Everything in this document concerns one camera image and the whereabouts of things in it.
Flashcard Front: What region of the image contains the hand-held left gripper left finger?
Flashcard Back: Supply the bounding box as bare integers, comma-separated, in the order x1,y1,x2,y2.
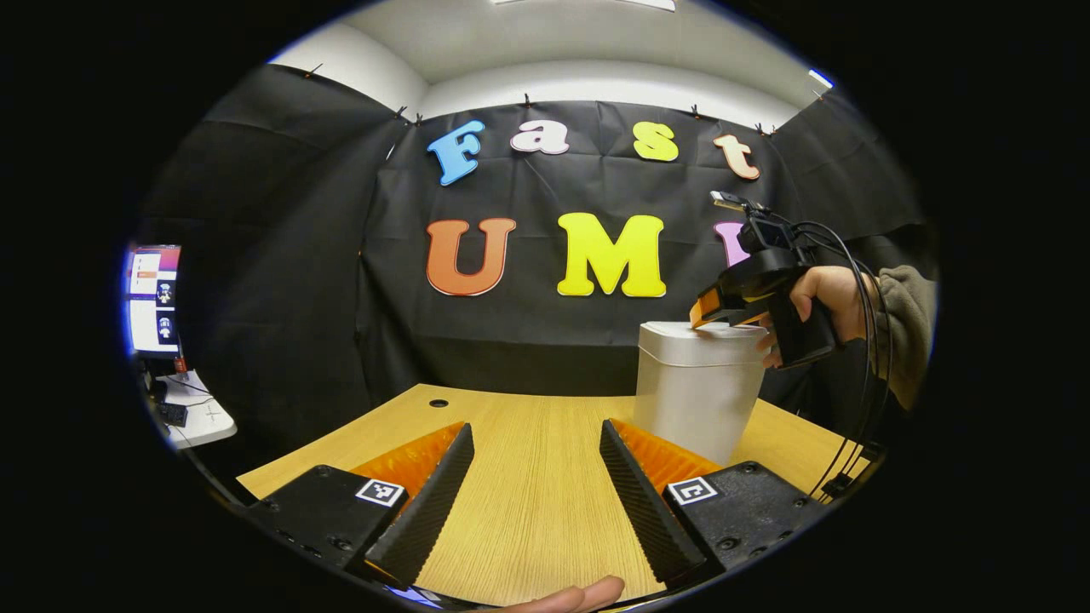
247,421,476,590

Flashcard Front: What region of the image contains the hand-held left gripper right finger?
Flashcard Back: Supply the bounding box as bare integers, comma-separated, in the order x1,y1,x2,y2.
599,417,829,588

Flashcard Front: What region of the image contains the white desktop garbage bin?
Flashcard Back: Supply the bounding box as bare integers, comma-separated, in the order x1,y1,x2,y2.
633,321,772,467

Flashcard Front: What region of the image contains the wooden desktop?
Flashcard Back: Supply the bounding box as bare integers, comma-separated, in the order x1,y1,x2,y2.
236,383,874,607

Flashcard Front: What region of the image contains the white side table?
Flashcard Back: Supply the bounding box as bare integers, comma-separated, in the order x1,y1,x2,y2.
149,369,238,450

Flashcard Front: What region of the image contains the black backdrop cloth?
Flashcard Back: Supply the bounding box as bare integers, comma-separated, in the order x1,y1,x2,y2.
141,64,938,461

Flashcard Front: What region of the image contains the long ceiling light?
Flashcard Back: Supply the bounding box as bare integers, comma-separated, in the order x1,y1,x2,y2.
492,0,678,13

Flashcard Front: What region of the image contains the computer monitor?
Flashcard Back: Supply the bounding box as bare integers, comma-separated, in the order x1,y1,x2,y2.
125,245,182,357

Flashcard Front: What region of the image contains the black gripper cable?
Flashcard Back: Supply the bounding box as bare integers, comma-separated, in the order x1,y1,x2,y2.
792,221,891,499

